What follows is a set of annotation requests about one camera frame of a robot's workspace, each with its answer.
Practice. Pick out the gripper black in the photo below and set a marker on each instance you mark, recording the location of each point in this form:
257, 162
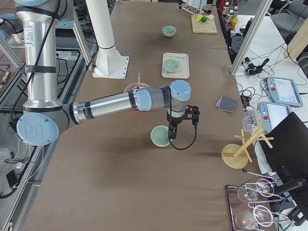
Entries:
174, 122

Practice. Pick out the green bowl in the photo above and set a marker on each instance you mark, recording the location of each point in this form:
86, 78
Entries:
159, 136
169, 31
171, 65

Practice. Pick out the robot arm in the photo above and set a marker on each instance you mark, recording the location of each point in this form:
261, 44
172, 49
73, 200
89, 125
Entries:
45, 117

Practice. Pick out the metal ice scoop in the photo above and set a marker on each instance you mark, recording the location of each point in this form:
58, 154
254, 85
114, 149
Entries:
139, 81

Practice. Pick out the pink bowl with ice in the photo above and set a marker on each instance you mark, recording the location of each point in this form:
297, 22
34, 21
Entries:
135, 86

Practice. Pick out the grey folded cloth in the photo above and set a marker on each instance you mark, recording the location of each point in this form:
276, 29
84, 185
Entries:
226, 104

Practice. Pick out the beige serving tray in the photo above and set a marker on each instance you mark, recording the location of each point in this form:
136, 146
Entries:
183, 71

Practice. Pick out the green bowl on tray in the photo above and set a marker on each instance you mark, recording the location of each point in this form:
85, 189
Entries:
171, 65

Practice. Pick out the wooden mug tree stand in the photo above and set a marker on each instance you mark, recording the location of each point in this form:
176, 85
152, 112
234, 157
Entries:
236, 156

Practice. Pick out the white ceramic spoon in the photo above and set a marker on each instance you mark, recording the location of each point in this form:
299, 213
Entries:
178, 55

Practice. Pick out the teach pendant tablet near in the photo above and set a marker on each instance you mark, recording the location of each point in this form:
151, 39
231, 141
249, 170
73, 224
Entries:
273, 113

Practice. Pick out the teach pendant tablet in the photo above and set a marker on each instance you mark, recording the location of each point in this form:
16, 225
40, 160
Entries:
273, 113
284, 90

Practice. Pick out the wine glass far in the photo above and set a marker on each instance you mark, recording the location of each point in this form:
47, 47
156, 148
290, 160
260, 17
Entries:
250, 192

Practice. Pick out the wine glass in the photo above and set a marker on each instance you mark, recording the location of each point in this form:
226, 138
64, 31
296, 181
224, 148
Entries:
260, 217
250, 192

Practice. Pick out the wooden cutting board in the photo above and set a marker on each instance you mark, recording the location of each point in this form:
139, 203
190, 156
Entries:
199, 27

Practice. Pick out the teach pendant tablet far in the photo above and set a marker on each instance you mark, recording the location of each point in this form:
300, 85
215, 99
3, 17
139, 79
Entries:
284, 90

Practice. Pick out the black monitor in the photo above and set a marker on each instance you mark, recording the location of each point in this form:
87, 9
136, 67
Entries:
289, 155

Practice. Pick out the white garlic bulb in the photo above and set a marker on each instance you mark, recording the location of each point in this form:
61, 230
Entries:
210, 17

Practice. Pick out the wine glass near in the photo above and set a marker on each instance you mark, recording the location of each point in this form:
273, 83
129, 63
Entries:
260, 217

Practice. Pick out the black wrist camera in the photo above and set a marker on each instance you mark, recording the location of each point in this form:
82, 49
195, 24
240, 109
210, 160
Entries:
192, 113

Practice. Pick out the white camera pole stand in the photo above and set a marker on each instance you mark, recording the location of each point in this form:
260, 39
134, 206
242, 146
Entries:
109, 62

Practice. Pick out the aluminium frame post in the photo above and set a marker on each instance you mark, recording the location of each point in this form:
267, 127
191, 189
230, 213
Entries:
262, 10

